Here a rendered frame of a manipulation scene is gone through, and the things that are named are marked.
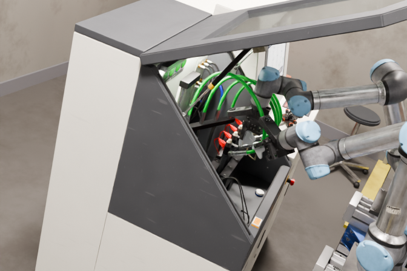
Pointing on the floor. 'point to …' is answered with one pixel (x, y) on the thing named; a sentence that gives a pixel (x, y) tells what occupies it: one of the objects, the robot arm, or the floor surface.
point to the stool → (368, 116)
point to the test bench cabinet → (143, 251)
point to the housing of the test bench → (105, 116)
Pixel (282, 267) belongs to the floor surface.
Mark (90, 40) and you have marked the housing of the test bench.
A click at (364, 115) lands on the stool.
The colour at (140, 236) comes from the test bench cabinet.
